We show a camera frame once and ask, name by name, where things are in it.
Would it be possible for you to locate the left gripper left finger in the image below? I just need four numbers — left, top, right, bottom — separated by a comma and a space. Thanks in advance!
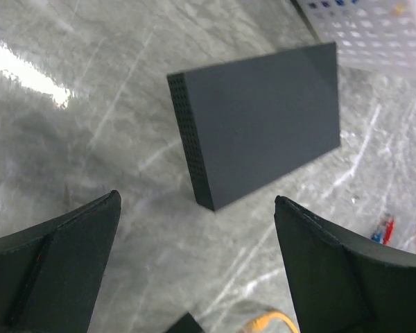
0, 190, 121, 332

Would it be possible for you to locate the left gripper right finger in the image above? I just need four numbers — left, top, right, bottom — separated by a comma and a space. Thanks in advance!
275, 196, 416, 332

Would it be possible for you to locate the blue ethernet patch cable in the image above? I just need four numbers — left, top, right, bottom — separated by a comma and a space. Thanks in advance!
370, 223, 385, 244

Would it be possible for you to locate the orange ethernet patch cable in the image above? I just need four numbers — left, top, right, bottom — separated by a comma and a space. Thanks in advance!
241, 310, 301, 333

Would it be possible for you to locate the black TP-Link switch box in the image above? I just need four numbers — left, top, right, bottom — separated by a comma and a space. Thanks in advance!
165, 312, 205, 333

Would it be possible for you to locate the black Mercusys switch box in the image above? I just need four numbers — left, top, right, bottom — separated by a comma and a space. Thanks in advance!
166, 42, 340, 211

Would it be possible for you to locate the white plastic basket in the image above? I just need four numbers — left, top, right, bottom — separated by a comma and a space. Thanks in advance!
296, 0, 416, 79

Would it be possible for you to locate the red ethernet patch cable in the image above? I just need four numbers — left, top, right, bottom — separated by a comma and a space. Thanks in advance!
381, 213, 416, 257

